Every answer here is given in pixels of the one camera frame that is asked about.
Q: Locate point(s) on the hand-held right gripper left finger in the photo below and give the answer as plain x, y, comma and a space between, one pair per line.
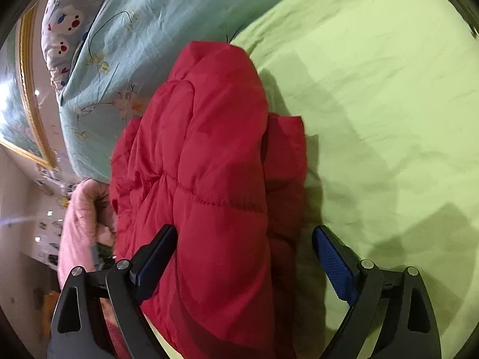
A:
153, 258

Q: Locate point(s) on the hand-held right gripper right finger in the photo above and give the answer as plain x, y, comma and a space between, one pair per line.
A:
335, 260

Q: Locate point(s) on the red quilted jacket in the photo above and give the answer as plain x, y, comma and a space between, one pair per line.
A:
209, 194

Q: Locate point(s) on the pink quilt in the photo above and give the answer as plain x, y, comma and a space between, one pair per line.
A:
84, 224

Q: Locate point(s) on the green bed sheet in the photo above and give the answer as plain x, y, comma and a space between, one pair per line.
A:
374, 138

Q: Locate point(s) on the gold framed painting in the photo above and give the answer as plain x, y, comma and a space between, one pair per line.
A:
26, 93

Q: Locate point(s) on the teal floral quilt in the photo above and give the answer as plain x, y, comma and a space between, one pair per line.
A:
149, 45

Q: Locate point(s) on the bear print pillow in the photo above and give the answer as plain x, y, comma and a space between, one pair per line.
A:
71, 22

